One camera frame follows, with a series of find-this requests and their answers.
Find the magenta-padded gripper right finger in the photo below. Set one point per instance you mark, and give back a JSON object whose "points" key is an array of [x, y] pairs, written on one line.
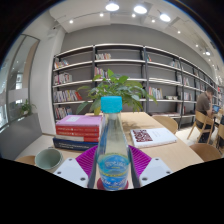
{"points": [[155, 168]]}

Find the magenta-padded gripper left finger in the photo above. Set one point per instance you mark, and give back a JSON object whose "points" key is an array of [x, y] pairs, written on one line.
{"points": [[68, 170]]}

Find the clear bottle with teal cap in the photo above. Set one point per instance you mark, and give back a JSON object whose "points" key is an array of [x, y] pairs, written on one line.
{"points": [[113, 156]]}

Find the green ceramic mug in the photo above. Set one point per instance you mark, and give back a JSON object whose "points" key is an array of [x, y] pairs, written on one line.
{"points": [[49, 159]]}

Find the dark blue book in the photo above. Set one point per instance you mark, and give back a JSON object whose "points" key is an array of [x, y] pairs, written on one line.
{"points": [[75, 145]]}

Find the white book with patterned cover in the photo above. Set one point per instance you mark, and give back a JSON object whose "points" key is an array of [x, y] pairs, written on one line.
{"points": [[155, 136]]}

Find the round-backed wooden chair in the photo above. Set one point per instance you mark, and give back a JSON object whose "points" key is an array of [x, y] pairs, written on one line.
{"points": [[166, 122], [25, 160], [206, 151]]}

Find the pink book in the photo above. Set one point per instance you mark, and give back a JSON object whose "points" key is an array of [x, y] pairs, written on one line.
{"points": [[80, 120]]}

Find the group of slatted wooden chairs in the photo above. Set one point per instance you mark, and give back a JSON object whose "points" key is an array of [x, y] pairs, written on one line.
{"points": [[201, 120]]}

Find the small leafy windowsill plant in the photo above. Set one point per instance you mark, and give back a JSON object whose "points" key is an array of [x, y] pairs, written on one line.
{"points": [[26, 107]]}

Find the person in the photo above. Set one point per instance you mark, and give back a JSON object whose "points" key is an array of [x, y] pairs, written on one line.
{"points": [[202, 103]]}

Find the laptop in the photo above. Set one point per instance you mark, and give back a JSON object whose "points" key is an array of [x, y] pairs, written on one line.
{"points": [[216, 109]]}

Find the green potted plant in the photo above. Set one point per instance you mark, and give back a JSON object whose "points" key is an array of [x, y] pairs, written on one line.
{"points": [[116, 86]]}

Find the grey bookshelf unit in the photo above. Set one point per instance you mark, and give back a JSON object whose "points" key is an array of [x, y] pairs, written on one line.
{"points": [[126, 63]]}

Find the group of ceiling lights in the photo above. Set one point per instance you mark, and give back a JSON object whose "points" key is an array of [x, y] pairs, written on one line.
{"points": [[140, 9]]}

